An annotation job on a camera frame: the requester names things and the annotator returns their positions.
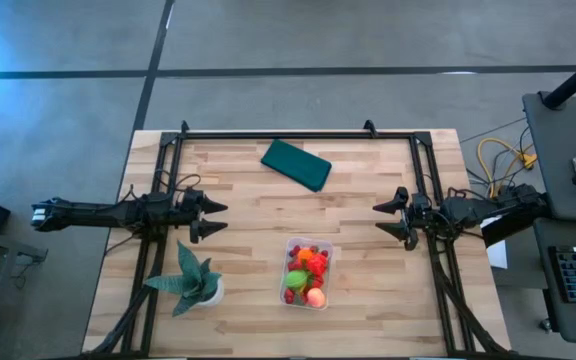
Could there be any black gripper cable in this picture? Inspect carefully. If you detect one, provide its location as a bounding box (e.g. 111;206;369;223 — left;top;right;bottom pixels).
153;169;203;195
417;172;475;241

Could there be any clear plastic tupperware container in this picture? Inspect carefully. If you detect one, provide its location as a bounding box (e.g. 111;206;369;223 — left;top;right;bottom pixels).
279;236;335;312

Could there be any pale peach toy fruit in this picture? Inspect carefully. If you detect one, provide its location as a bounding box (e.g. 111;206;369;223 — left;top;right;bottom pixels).
306;287;327;309

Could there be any grey side desk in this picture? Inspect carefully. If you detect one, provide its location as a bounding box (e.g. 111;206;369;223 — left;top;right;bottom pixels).
521;91;576;224

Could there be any black aluminium table frame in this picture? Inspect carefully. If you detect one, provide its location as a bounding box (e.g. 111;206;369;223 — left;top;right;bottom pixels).
80;118;514;359

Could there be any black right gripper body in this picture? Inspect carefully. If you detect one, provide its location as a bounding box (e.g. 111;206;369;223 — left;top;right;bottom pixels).
401;191;452;251

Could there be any yellow floor cable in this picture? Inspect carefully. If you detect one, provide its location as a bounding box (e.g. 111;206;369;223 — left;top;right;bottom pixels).
476;137;538;199

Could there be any green toy lime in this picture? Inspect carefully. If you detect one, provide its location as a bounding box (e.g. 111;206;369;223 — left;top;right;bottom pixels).
283;269;309;292

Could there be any grey keyboard desk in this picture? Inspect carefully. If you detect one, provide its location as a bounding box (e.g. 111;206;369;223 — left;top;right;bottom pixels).
532;218;576;347

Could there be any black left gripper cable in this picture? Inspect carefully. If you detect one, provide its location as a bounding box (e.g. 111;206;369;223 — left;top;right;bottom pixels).
153;169;203;195

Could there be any green plant in white pot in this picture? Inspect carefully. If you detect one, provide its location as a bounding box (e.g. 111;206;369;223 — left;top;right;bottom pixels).
143;239;225;319

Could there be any white paper sheet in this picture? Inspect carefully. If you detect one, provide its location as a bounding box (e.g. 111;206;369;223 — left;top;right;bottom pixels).
485;240;510;271

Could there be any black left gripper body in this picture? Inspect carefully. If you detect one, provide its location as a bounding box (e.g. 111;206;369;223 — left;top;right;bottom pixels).
171;188;206;245

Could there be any dark green container lid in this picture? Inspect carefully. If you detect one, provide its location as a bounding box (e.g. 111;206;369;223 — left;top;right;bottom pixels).
259;138;333;193

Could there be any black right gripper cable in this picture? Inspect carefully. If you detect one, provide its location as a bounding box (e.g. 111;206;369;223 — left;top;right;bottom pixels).
417;172;475;241

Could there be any black round pole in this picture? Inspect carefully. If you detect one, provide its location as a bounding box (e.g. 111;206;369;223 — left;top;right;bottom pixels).
541;45;576;110

